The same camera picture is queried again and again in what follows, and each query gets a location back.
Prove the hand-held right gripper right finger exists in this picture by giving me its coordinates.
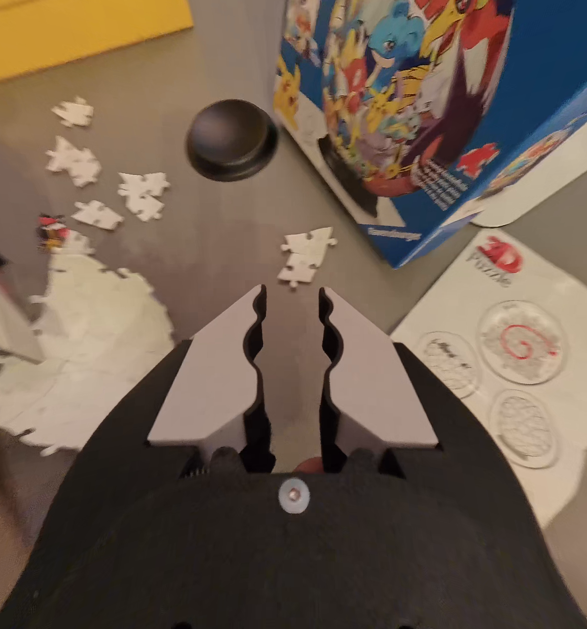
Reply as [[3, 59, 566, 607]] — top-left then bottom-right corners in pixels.
[[319, 286, 440, 475]]

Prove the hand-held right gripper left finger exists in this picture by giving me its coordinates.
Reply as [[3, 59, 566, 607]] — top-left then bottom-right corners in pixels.
[[147, 284, 275, 475]]

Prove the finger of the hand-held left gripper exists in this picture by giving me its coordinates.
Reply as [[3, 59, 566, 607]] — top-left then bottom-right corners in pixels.
[[0, 282, 45, 364]]

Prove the partly built puzzle ball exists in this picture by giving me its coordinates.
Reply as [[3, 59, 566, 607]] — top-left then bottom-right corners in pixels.
[[0, 231, 176, 458]]

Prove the small joined puzzle piece cluster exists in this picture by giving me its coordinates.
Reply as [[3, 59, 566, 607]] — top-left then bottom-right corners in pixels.
[[277, 226, 338, 290]]

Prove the black round ball stand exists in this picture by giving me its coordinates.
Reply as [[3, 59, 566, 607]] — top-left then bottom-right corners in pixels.
[[184, 99, 279, 182]]

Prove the blue puzzle box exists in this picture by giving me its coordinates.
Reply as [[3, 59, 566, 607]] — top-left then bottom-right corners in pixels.
[[273, 0, 587, 270]]

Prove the white instruction leaflet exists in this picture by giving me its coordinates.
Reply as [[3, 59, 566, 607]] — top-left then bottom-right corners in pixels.
[[391, 228, 587, 530]]

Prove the yellow plastic bin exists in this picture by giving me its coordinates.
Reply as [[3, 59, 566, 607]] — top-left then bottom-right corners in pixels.
[[0, 0, 195, 88]]

